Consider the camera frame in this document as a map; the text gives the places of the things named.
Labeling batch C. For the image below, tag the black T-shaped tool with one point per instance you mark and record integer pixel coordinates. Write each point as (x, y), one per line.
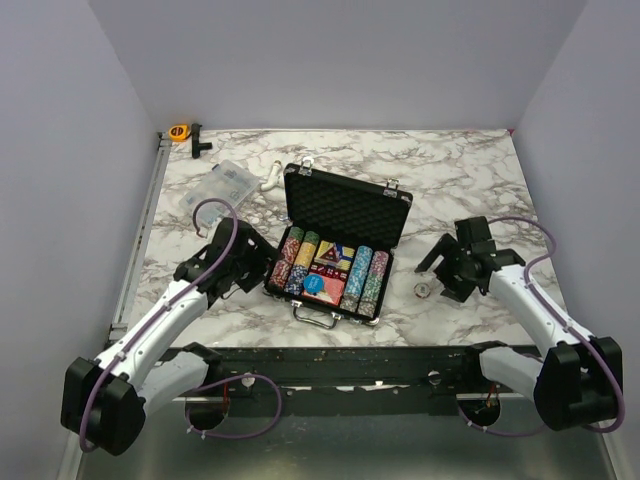
(197, 145)

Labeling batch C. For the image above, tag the black poker chip case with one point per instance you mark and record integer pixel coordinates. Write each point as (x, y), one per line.
(325, 206)

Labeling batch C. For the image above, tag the white red poker chip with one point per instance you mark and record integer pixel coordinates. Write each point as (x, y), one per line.
(422, 290)

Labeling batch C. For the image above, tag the red playing card deck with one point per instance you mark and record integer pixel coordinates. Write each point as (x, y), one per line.
(332, 293)

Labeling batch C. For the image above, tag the red dice row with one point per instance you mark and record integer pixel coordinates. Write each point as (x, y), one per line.
(333, 273)

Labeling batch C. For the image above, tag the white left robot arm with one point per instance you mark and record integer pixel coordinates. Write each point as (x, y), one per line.
(106, 400)

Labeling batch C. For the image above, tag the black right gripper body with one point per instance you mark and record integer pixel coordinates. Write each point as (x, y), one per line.
(452, 270)

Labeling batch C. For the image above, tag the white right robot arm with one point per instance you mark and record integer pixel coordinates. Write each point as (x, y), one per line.
(577, 381)

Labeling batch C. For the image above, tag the boxed card deck in case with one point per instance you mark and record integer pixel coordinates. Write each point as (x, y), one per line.
(334, 254)

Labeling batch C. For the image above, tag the clear plastic organizer box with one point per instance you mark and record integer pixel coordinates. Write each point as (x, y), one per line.
(227, 181)

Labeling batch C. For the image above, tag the orange tape measure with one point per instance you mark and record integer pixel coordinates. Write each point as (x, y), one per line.
(180, 133)

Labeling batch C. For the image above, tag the white pipe fitting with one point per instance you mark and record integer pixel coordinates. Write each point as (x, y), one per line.
(275, 178)

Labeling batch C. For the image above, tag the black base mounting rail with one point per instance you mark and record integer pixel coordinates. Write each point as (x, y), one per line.
(338, 381)

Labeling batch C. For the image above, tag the blue small blind button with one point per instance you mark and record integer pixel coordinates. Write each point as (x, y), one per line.
(313, 284)

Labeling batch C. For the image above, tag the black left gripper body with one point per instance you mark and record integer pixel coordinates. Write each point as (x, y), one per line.
(250, 268)

